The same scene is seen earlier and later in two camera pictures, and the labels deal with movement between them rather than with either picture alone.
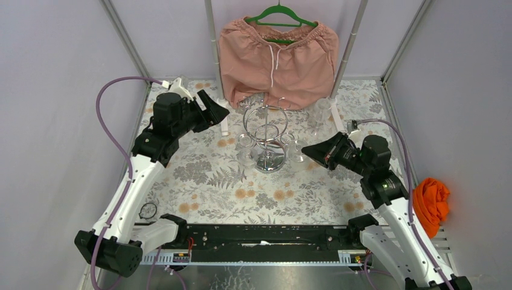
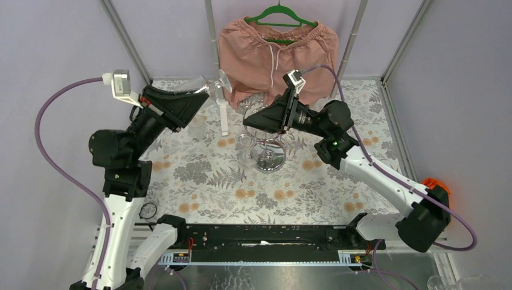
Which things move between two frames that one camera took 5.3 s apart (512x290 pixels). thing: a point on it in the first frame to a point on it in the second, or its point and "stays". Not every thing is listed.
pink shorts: [278, 66] stays
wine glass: [295, 150] to [200, 84]
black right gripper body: [339, 153] to [291, 115]
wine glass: [248, 153] stays
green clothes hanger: [280, 8] stays
